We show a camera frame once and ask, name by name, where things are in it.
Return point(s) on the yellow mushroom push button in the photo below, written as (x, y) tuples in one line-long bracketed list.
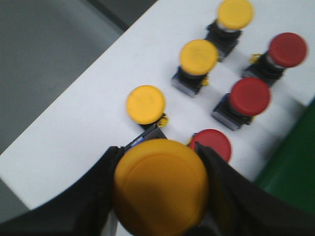
[(197, 58), (145, 105), (161, 186), (224, 32)]

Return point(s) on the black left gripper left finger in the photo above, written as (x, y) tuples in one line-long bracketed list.
[(84, 209)]

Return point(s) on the red mushroom push button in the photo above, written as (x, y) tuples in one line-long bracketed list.
[(285, 50), (214, 139), (247, 98)]

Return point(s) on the green conveyor belt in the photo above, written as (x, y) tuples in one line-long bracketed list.
[(290, 173)]

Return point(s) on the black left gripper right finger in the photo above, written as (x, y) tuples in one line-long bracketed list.
[(237, 207)]

